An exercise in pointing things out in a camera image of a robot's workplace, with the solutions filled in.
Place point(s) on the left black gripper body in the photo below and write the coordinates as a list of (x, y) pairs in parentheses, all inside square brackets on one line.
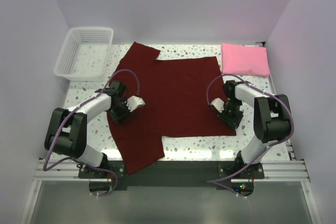
[(120, 113)]

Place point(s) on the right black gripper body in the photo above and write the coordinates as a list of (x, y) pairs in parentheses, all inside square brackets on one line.
[(231, 114)]

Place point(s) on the dark red t shirt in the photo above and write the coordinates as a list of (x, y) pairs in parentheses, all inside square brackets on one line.
[(175, 93)]

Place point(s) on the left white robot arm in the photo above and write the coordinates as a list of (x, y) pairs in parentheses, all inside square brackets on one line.
[(66, 136)]

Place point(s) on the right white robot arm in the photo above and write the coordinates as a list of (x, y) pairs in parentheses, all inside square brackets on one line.
[(272, 121)]

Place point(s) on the folded pink t shirt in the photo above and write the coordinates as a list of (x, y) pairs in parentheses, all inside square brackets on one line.
[(244, 60)]

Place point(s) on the white plastic basket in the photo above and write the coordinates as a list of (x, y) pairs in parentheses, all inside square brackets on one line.
[(84, 53)]

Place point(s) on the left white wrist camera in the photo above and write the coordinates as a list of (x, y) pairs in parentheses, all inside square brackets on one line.
[(134, 103)]

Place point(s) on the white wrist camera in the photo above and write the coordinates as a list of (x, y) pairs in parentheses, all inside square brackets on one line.
[(134, 103), (218, 104)]

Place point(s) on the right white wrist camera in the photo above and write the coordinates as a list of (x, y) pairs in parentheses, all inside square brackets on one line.
[(218, 104)]

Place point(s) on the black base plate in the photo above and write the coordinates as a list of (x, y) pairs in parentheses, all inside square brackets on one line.
[(159, 174)]

